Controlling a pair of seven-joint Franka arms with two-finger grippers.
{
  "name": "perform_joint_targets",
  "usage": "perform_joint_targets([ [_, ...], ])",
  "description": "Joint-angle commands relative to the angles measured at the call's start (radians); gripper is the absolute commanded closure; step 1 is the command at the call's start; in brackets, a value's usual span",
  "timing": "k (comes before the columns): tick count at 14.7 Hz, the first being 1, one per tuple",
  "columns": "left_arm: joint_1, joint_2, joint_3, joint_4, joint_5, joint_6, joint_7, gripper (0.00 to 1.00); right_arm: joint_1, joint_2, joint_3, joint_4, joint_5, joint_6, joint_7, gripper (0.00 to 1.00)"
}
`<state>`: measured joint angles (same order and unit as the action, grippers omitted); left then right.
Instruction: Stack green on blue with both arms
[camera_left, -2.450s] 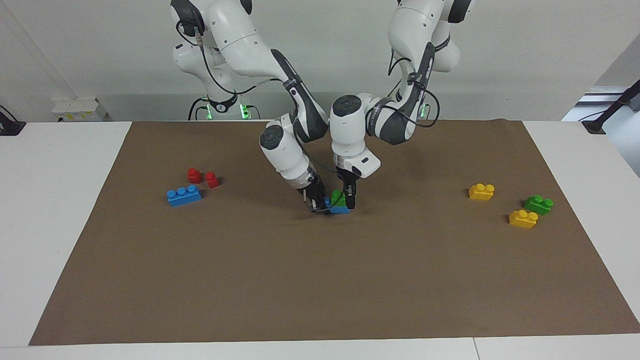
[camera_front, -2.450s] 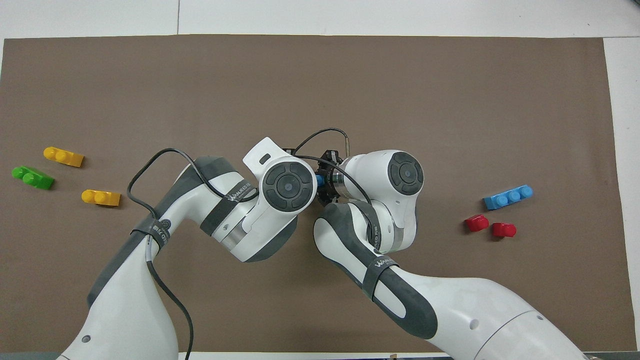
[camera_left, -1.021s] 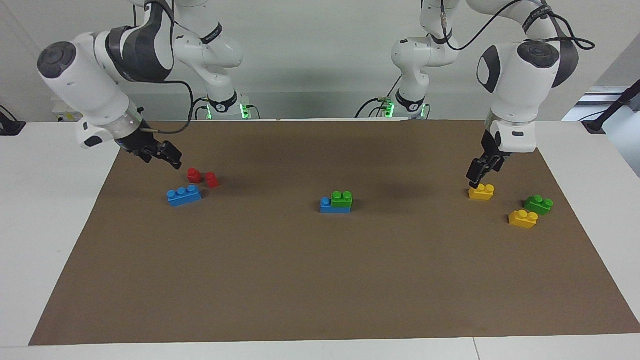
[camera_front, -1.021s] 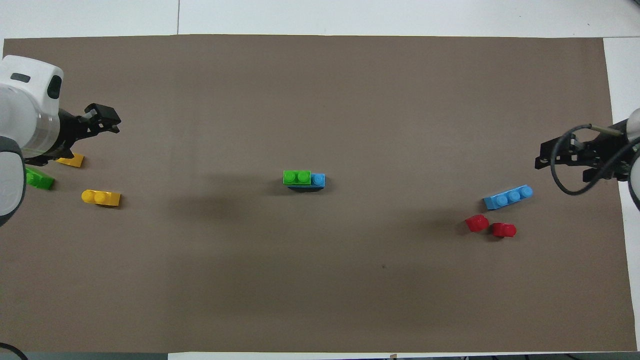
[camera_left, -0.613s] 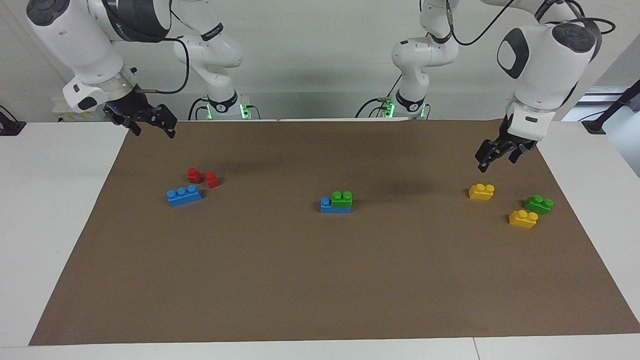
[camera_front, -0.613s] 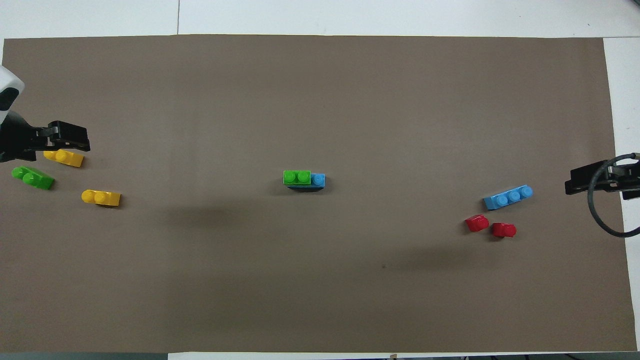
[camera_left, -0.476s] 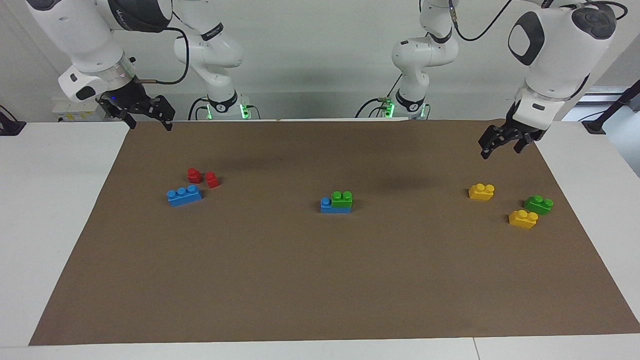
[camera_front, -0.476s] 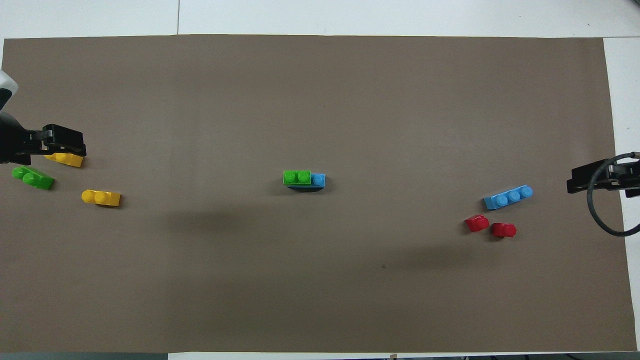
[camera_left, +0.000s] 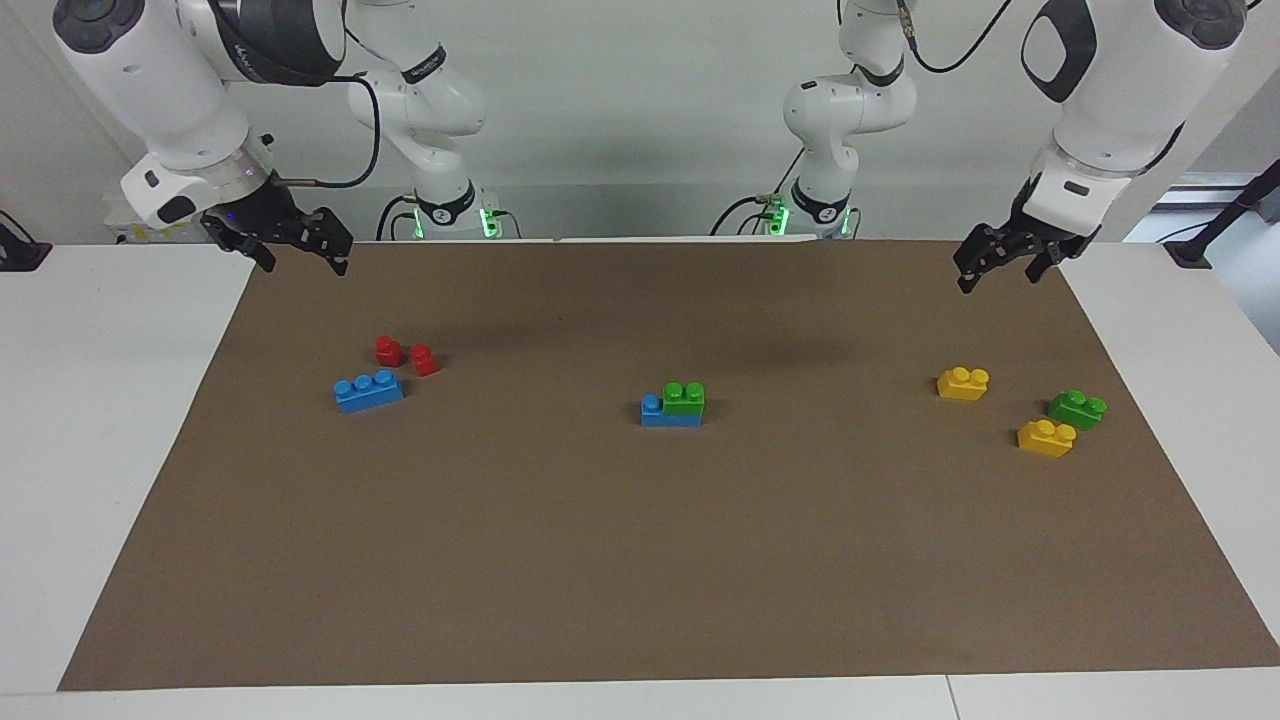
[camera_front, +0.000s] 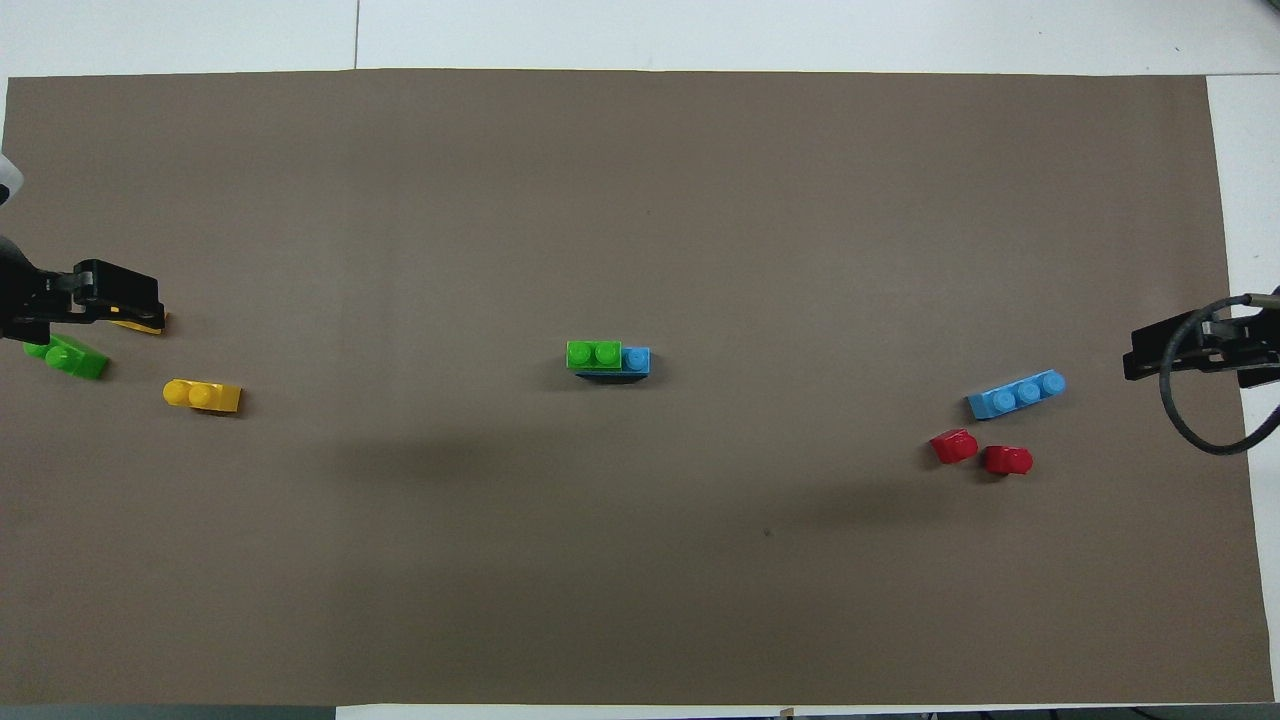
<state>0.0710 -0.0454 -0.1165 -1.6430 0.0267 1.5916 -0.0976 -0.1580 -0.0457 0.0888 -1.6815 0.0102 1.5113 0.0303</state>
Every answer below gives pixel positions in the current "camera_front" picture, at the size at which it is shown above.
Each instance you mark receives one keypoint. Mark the red single-stud toy brick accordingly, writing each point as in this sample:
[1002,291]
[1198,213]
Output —
[1008,460]
[954,446]

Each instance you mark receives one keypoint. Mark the blue three-stud toy brick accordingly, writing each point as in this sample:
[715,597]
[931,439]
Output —
[1015,396]
[636,360]

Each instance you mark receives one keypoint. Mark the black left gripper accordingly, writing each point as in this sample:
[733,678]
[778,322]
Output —
[30,295]

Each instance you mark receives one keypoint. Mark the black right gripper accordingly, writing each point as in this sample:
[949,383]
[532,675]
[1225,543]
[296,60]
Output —
[1245,335]

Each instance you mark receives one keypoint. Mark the green two-stud toy brick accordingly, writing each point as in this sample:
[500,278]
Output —
[70,358]
[594,355]

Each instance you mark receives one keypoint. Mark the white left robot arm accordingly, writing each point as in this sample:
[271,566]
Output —
[8,180]

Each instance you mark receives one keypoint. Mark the yellow two-stud toy brick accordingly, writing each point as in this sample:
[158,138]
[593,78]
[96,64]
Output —
[205,397]
[150,328]

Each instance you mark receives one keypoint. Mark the brown table mat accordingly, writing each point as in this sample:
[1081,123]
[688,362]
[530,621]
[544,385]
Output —
[640,560]

